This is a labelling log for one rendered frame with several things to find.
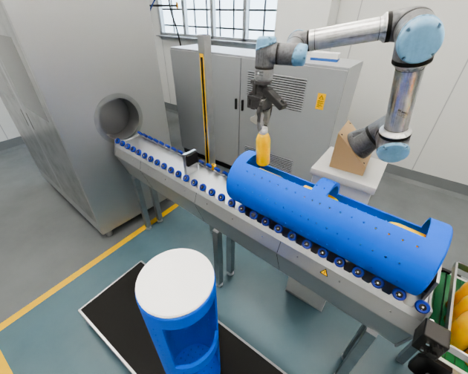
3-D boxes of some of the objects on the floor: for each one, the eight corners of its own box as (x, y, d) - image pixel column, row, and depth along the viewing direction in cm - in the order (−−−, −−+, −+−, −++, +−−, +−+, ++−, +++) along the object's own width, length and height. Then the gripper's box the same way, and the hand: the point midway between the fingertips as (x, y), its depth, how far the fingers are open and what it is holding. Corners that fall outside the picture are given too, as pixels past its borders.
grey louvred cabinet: (204, 140, 421) (197, 44, 337) (327, 183, 320) (363, 60, 235) (181, 152, 386) (167, 47, 301) (312, 205, 284) (348, 68, 200)
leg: (218, 280, 204) (216, 225, 167) (223, 283, 201) (223, 229, 164) (214, 284, 200) (210, 230, 164) (219, 289, 197) (217, 234, 161)
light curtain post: (213, 228, 252) (203, 33, 153) (218, 231, 249) (210, 34, 150) (209, 231, 248) (196, 34, 149) (214, 234, 245) (203, 35, 146)
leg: (334, 370, 153) (368, 320, 117) (344, 378, 150) (380, 329, 114) (330, 379, 150) (364, 331, 113) (340, 386, 147) (377, 339, 110)
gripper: (261, 76, 107) (257, 123, 119) (244, 80, 100) (243, 130, 112) (278, 79, 102) (273, 128, 114) (262, 83, 95) (258, 135, 107)
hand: (263, 128), depth 111 cm, fingers closed on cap, 4 cm apart
